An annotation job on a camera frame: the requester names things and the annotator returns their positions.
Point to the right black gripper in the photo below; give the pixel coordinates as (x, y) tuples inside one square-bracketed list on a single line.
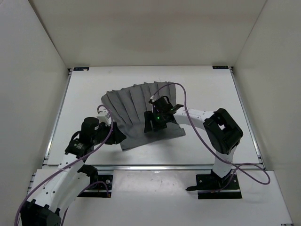
[(149, 116)]

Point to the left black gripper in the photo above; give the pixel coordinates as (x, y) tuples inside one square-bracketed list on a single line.
[(117, 135)]

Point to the grey pleated skirt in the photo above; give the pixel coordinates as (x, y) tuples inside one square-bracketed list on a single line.
[(128, 106)]

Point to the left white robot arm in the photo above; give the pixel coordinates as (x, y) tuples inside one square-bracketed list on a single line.
[(47, 203)]

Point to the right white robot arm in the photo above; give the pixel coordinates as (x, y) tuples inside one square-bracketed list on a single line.
[(223, 132)]

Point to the left blue corner label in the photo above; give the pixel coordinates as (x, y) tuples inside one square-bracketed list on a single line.
[(80, 68)]

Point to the blue corner label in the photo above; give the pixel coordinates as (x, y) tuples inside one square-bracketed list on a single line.
[(220, 67), (80, 68)]

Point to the right blue corner label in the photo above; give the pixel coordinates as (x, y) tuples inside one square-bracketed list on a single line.
[(220, 67)]

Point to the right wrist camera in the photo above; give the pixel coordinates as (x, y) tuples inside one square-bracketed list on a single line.
[(153, 100)]

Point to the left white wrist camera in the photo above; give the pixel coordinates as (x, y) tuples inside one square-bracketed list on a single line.
[(104, 116)]

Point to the aluminium front rail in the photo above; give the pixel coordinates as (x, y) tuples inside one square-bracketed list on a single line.
[(151, 167)]

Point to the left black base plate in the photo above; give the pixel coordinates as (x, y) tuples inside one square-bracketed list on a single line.
[(101, 187)]

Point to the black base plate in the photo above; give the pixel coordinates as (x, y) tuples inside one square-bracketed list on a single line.
[(101, 187), (210, 186)]

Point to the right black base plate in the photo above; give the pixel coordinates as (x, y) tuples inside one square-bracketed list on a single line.
[(210, 186)]

